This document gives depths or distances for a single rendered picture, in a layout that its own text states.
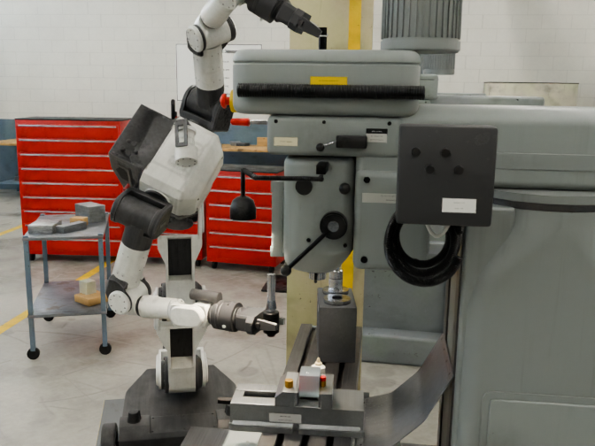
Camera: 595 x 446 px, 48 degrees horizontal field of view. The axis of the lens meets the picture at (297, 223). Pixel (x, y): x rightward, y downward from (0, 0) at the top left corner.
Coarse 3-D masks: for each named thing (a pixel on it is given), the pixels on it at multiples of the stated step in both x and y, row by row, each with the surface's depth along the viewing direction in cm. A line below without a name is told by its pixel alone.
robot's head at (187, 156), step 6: (180, 132) 199; (192, 132) 200; (180, 138) 197; (192, 138) 199; (192, 144) 197; (174, 150) 198; (180, 150) 196; (186, 150) 195; (192, 150) 196; (180, 156) 195; (186, 156) 195; (192, 156) 196; (180, 162) 197; (186, 162) 198; (192, 162) 198
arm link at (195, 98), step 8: (224, 88) 215; (192, 96) 217; (200, 96) 213; (208, 96) 211; (216, 96) 212; (192, 104) 217; (200, 104) 215; (208, 104) 213; (192, 112) 220; (200, 112) 217; (208, 112) 215
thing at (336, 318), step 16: (320, 288) 233; (320, 304) 216; (336, 304) 215; (352, 304) 217; (320, 320) 215; (336, 320) 215; (352, 320) 215; (320, 336) 216; (336, 336) 216; (352, 336) 216; (320, 352) 217; (336, 352) 217; (352, 352) 217
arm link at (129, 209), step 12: (120, 204) 198; (132, 204) 198; (144, 204) 200; (120, 216) 198; (132, 216) 198; (144, 216) 198; (132, 228) 199; (144, 228) 198; (132, 240) 200; (144, 240) 201
